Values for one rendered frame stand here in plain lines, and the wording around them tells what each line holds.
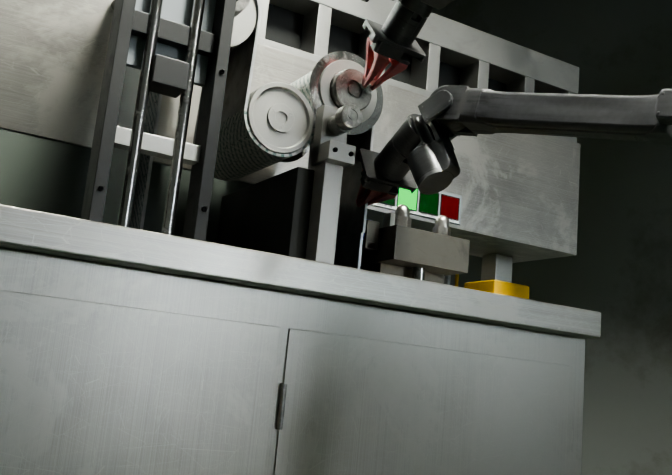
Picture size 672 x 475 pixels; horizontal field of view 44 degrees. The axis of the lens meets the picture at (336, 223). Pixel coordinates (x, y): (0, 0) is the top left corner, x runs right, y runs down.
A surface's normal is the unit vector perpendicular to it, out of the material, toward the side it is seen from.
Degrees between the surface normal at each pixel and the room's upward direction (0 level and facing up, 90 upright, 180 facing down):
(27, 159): 90
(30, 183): 90
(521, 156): 90
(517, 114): 88
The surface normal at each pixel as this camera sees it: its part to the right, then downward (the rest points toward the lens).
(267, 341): 0.50, -0.12
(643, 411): -0.59, -0.22
